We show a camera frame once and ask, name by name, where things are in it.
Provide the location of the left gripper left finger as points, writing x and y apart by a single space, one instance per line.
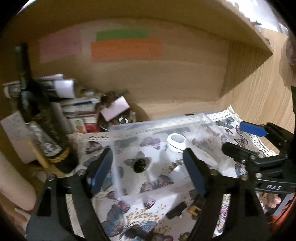
64 210

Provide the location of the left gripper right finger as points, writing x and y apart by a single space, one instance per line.
245 219

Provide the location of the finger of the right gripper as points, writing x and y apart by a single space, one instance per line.
270 131
238 153

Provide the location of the dark cylindrical tube gold caps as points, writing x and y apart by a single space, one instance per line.
196 207

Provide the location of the white tape roll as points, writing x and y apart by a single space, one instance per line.
179 174

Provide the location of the white handheld massager device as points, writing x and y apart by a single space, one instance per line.
179 143

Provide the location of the black usb dongle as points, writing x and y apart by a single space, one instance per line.
176 211

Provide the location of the black round knob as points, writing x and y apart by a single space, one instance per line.
140 165

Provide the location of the cream pillar mug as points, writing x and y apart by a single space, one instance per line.
15 187

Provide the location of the pink tied curtain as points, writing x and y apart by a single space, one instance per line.
287 61

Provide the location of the dark wine bottle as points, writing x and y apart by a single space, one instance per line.
35 108

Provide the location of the clear plastic storage box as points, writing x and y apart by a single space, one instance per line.
148 140

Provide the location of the butterfly print tablecloth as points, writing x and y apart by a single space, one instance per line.
117 215

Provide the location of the white note paper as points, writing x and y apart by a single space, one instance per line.
17 132

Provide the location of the stack of books and papers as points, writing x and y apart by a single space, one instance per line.
75 107

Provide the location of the small white box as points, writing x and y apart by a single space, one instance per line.
117 107

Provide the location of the wooden shelf board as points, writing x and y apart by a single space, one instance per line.
217 17

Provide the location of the orange sticky note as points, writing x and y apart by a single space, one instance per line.
126 49

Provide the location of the green sticky note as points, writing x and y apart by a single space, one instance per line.
121 34

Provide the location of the pink sticky note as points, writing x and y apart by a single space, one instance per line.
61 44

